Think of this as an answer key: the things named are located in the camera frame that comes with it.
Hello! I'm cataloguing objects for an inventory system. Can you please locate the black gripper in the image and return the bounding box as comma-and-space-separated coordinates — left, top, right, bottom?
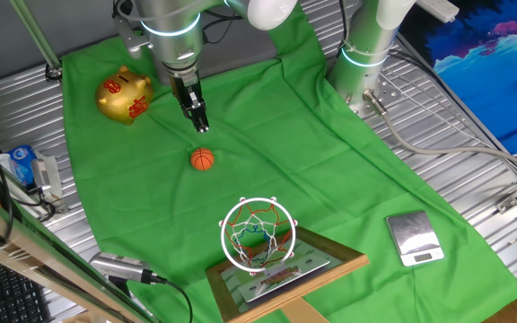
168, 65, 211, 135

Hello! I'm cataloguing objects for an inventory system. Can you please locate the small orange basketball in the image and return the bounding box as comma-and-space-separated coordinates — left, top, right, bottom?
189, 147, 215, 172

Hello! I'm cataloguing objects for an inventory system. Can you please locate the golden piggy bank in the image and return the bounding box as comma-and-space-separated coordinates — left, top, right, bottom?
94, 65, 155, 127

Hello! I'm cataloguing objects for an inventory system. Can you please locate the green cloth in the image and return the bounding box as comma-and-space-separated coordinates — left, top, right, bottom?
60, 4, 517, 323

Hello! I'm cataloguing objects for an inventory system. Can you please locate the white hoop with net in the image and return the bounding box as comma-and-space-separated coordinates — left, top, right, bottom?
218, 196, 299, 276

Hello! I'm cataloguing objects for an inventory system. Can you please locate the blue tissue pack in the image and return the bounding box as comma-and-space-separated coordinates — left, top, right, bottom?
0, 144, 39, 188

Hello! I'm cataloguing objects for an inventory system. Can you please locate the white backboard plate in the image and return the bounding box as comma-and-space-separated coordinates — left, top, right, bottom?
238, 258, 331, 304

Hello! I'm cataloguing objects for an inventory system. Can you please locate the green metal strut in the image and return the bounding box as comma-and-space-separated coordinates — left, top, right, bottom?
9, 0, 65, 82

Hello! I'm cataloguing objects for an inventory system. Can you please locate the wooden shelf board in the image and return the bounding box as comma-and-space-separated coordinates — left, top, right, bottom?
0, 186, 161, 323

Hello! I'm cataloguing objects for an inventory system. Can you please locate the white power strip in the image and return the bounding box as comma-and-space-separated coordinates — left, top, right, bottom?
415, 0, 460, 23

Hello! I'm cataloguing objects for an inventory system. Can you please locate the black keyboard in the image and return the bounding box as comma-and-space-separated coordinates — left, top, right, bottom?
0, 253, 53, 323

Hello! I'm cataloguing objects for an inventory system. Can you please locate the blue landscape poster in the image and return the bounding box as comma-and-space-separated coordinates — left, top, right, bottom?
399, 0, 517, 156

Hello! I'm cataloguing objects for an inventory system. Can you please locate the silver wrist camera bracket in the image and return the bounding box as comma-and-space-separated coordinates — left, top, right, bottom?
113, 15, 154, 59

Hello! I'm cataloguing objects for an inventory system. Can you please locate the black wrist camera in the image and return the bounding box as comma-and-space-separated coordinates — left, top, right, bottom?
113, 0, 134, 19

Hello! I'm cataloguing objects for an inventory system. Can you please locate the silver mounted camera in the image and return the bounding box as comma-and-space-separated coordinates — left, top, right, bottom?
31, 155, 65, 203

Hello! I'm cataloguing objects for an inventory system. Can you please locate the silver ribbed camera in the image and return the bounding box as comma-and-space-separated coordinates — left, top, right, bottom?
88, 250, 166, 286

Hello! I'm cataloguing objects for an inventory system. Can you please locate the black ribbed camera cable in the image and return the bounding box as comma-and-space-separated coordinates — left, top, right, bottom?
148, 274, 195, 323

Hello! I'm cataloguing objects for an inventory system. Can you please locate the wooden picture frame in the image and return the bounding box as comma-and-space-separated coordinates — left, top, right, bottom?
204, 223, 371, 323

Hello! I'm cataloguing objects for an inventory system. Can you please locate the thick gray base cable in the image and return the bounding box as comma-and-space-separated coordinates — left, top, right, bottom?
362, 89, 517, 180

